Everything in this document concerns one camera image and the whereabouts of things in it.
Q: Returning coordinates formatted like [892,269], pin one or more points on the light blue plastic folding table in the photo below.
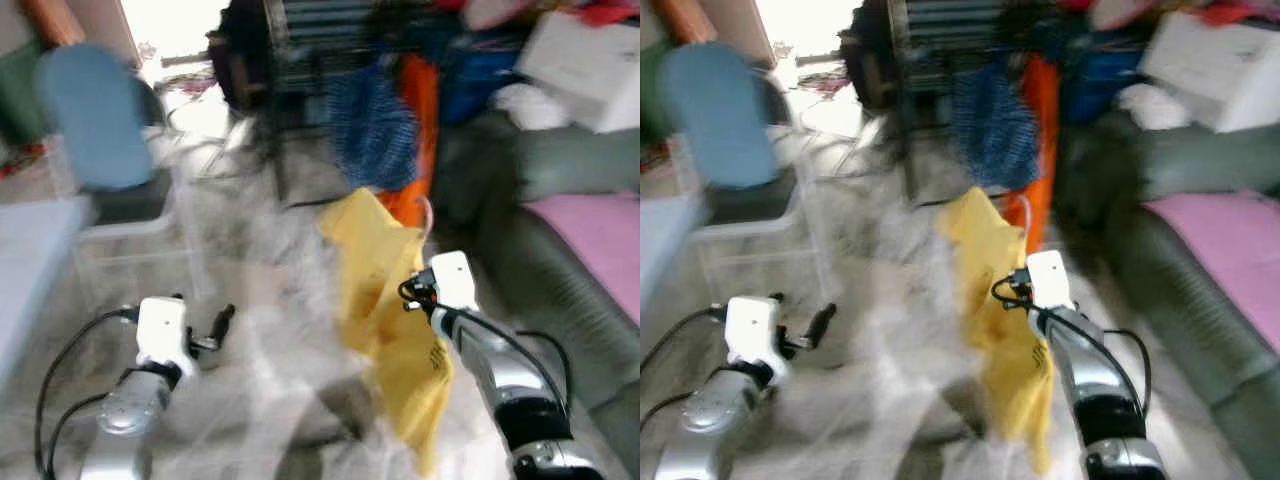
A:
[35,270]
[662,260]

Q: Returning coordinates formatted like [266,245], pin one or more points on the white folding chair grey seat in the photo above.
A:
[760,205]
[135,205]

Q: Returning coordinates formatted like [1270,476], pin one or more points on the black metal clothes rack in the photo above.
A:
[275,150]
[908,150]

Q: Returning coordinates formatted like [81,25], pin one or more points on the orange shirt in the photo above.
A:
[420,110]
[1042,110]

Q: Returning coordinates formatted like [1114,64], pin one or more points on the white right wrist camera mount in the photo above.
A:
[452,280]
[1050,280]

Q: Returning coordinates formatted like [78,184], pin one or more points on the blue white plaid shirt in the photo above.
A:
[995,130]
[370,130]

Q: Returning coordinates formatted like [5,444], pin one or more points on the brown wooden plank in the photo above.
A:
[690,18]
[50,20]

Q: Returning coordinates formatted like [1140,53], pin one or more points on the dark purple upholstered stool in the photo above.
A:
[870,65]
[240,65]

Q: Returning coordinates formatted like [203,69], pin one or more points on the red plastic clothes hanger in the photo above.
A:
[1030,215]
[432,220]

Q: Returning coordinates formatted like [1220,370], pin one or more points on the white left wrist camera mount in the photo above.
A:
[162,328]
[752,328]

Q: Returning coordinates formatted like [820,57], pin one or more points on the blue plastic crate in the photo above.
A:
[480,85]
[1100,85]

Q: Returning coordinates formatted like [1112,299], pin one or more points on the red cloth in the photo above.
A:
[1235,12]
[605,12]

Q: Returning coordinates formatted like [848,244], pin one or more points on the white crumpled cloth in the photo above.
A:
[1155,108]
[530,108]

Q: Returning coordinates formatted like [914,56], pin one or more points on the light blue chair cushion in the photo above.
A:
[95,115]
[718,115]

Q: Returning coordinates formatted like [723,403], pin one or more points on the dark green sofa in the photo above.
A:
[1185,160]
[560,160]

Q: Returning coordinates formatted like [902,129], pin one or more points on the white plastic box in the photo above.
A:
[585,70]
[1210,70]

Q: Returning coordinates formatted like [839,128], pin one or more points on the pink sofa blanket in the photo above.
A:
[1220,250]
[595,245]

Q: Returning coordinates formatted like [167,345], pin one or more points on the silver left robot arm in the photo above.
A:
[125,420]
[715,420]

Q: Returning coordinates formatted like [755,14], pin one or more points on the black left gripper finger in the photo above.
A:
[821,322]
[225,322]

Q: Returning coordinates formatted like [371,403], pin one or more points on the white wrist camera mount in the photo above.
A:
[452,280]
[1050,280]
[752,328]
[162,328]

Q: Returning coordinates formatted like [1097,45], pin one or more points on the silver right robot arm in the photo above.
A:
[1100,390]
[500,380]

